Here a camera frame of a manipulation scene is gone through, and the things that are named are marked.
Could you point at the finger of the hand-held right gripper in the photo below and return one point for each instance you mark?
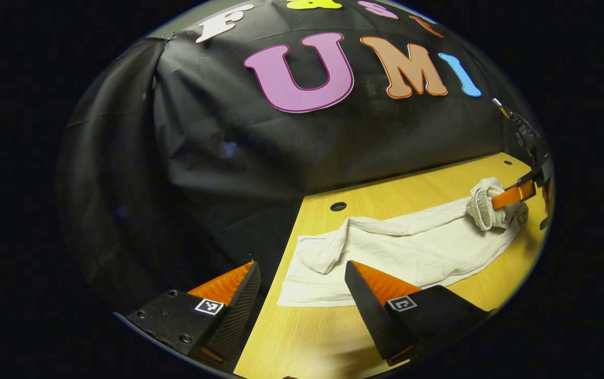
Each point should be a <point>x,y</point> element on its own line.
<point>515,196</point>

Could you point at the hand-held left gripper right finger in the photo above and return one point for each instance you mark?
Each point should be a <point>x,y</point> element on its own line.
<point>370,316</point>

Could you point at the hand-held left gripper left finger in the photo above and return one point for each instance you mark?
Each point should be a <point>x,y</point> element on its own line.
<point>238,316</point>

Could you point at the white jeans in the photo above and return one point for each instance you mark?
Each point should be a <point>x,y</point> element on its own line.
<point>412,247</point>

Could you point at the black backdrop cloth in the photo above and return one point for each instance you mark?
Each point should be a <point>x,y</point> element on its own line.
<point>228,131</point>

